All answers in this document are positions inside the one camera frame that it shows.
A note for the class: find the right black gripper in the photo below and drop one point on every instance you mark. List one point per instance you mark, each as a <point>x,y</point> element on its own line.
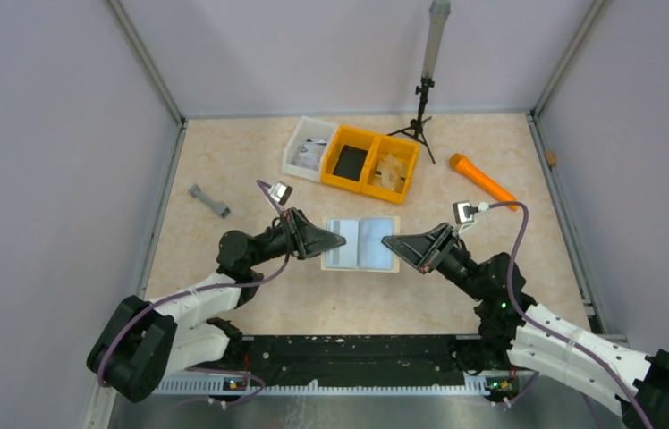
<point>425,250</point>

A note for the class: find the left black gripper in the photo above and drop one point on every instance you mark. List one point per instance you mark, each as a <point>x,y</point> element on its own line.
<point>307,239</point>

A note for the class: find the beige card holder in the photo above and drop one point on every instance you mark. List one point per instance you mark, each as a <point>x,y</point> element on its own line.
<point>363,250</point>

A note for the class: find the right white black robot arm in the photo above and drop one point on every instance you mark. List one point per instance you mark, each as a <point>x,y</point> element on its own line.
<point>515,329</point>

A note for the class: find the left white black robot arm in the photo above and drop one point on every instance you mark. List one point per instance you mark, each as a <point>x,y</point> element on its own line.
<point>145,341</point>

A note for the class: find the beige parts in bin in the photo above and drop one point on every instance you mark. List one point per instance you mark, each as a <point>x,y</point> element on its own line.
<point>389,173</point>

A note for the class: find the white plastic bin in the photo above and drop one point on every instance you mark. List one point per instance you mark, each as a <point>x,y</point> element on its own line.
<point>307,128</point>

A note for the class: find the papers in white bin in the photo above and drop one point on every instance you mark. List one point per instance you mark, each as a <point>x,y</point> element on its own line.
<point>309,154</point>

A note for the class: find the black pad in bin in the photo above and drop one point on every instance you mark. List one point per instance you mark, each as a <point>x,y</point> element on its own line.
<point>350,163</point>

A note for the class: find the orange flashlight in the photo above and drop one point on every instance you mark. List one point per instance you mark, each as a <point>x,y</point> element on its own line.
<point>463,165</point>

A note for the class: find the yellow bin with beige parts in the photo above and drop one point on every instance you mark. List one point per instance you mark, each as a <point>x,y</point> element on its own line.
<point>407,152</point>

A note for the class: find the yellow bin with black pad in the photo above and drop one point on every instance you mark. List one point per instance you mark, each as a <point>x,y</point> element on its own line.
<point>347,135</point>

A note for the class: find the grey dumbbell-shaped part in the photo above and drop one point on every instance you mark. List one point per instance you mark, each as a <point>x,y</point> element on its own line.
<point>219,208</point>

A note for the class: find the black tripod with grey pole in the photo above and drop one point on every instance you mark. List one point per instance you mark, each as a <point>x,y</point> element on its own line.
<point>439,11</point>

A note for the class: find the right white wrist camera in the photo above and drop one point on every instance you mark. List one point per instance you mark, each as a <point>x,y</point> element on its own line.
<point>465,214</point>

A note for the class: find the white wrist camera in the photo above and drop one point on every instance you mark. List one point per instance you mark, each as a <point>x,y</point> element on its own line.
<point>465,214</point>
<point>280,192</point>

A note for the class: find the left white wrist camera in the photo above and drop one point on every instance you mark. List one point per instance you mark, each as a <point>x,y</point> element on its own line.
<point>280,192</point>

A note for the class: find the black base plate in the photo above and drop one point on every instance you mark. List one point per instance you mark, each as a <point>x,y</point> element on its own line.
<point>393,361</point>

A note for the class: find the grey slotted cable duct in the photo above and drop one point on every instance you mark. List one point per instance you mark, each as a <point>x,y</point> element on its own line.
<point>218,385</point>

